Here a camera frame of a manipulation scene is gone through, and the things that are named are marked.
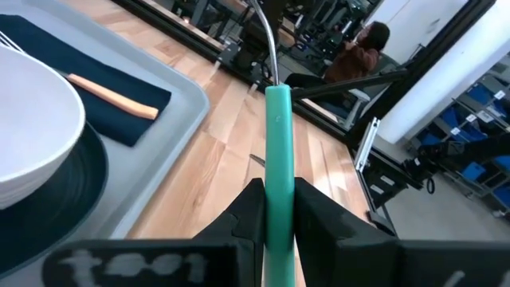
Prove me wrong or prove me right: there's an orange handled fork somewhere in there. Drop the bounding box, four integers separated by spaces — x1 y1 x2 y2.
0 30 159 120

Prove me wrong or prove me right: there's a white ceramic bowl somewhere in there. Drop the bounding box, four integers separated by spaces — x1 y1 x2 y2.
0 42 87 211

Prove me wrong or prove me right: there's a dark teal plate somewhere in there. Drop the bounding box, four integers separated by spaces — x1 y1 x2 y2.
0 121 109 278

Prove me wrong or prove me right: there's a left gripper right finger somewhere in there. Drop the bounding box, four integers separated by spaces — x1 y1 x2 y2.
293 177 400 287

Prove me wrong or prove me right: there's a green handled spoon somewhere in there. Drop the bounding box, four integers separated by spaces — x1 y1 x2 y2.
247 0 296 287

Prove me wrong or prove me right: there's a blue storage bin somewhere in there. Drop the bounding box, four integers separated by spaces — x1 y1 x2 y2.
461 161 487 183
492 181 510 208
468 81 499 104

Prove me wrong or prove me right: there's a navy cloth napkin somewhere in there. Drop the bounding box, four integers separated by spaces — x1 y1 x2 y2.
0 14 173 147

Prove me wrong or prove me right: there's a person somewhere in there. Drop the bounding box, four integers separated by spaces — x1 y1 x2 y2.
283 21 392 120

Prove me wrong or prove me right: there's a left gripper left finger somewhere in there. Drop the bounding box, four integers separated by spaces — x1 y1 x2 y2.
194 178 267 287

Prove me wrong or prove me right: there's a grey plastic tray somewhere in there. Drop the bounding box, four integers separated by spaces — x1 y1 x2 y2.
0 0 211 287

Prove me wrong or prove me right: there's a silver aluminium profile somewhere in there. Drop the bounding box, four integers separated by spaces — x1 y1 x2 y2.
353 116 382 173

